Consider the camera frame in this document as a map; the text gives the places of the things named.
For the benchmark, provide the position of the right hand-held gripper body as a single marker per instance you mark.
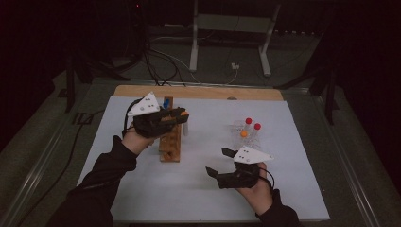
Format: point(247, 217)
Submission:
point(249, 155)

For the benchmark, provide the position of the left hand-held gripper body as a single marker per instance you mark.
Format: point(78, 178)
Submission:
point(151, 124)

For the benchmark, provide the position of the blue cap test tube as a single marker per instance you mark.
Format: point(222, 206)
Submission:
point(169, 101)
point(165, 105)

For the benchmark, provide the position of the orange cap test tube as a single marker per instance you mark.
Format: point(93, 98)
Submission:
point(244, 133)
point(185, 130)

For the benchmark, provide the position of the clear plastic test tube rack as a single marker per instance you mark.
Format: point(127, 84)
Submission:
point(236, 129)

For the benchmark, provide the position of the wooden test tube rack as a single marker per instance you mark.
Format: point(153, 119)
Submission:
point(170, 148)

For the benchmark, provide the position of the red cap test tube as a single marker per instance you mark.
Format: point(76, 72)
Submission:
point(257, 126)
point(248, 120)

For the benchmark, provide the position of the person's left hand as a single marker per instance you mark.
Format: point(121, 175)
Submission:
point(137, 143)

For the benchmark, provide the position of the person's right hand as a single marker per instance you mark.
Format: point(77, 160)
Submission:
point(257, 194)

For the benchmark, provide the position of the white table mat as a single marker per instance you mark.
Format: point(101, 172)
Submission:
point(201, 195)

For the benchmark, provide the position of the white plug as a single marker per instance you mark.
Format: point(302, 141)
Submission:
point(235, 66)

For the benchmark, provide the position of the black stand legs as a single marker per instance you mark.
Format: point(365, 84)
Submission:
point(70, 91)
point(330, 97)

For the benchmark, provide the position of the grey metal stand frame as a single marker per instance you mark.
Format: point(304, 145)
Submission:
point(194, 47)

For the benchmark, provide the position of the metal floor rail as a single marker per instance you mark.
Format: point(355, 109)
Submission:
point(348, 164)
point(34, 176)

